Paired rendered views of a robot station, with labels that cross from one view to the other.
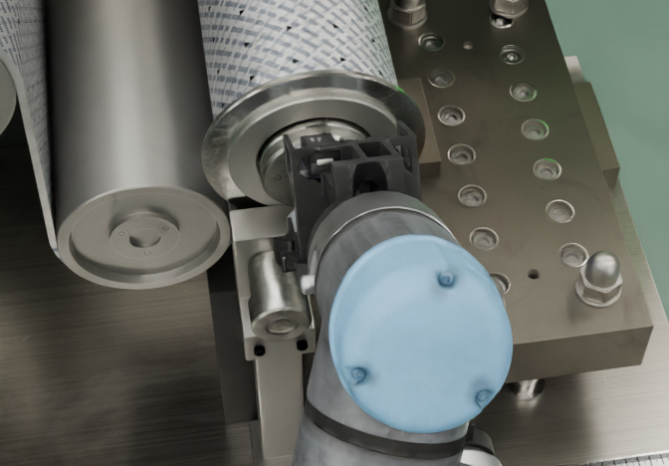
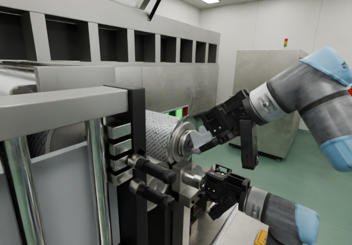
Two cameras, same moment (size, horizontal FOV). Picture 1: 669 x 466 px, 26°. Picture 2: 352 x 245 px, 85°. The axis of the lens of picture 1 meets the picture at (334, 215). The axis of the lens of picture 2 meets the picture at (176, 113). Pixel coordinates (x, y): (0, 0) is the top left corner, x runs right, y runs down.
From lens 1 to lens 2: 0.69 m
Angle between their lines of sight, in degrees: 52
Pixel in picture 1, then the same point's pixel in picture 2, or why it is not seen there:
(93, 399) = not seen: outside the picture
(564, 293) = not seen: hidden behind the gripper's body
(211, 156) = (168, 147)
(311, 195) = (224, 114)
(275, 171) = (184, 144)
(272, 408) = (184, 234)
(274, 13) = (162, 117)
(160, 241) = (157, 186)
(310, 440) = (333, 103)
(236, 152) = (174, 143)
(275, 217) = (182, 163)
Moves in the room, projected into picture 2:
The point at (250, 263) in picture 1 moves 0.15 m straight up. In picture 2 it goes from (183, 176) to (185, 120)
